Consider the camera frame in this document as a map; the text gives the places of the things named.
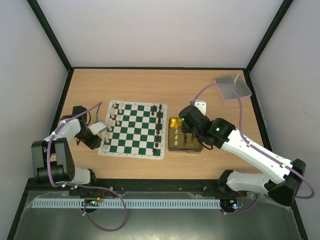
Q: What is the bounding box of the silver square metal tin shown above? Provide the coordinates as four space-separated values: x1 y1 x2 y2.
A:
213 73 252 105

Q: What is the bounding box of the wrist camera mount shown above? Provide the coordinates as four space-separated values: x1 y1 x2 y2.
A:
88 121 107 136
193 99 207 116

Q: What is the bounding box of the white slotted cable duct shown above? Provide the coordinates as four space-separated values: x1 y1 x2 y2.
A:
31 198 221 209

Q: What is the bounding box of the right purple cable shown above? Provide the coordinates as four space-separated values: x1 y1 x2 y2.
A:
191 83 316 216

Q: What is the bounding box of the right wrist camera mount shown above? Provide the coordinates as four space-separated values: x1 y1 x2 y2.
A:
193 99 207 116

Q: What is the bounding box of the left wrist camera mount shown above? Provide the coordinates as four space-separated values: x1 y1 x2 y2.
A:
88 121 107 136

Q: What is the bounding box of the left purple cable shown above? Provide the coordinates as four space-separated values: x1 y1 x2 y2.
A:
46 101 128 231

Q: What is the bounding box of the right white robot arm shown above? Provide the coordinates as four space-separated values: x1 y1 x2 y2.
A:
178 105 306 206

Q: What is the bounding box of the green white chess board mat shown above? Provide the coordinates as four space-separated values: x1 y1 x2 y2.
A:
98 100 168 160

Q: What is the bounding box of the gold metal tin tray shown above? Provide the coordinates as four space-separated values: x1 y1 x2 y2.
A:
168 117 203 153

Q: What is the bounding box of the black aluminium frame rail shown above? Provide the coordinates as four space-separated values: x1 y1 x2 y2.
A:
24 177 291 197

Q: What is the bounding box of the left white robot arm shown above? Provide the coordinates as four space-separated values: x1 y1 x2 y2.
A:
31 103 106 188

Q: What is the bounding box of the purple cable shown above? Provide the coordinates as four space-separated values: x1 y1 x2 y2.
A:
191 83 316 216
46 101 128 231

